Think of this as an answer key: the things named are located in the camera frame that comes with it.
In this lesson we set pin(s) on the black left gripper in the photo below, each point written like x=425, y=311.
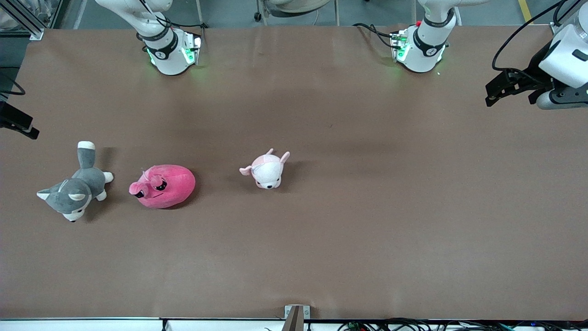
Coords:
x=536, y=69

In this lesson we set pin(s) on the hot pink round plush toy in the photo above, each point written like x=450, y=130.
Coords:
x=177, y=186

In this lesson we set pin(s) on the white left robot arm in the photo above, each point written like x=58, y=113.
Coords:
x=425, y=50

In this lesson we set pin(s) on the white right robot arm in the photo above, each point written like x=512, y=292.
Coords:
x=167, y=57

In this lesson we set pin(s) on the grey white husky plush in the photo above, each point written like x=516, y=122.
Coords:
x=78, y=188

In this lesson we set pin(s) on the beige office chair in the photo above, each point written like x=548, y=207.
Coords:
x=298, y=3

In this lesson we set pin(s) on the pale pink plush puppy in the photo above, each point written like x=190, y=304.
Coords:
x=266, y=172

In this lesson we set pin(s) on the brown table cover sheet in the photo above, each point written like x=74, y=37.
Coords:
x=321, y=253

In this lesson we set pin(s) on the aluminium frame profile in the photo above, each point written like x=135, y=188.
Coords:
x=554, y=29
x=30, y=28

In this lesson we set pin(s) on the white table edge rail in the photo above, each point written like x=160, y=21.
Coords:
x=92, y=324

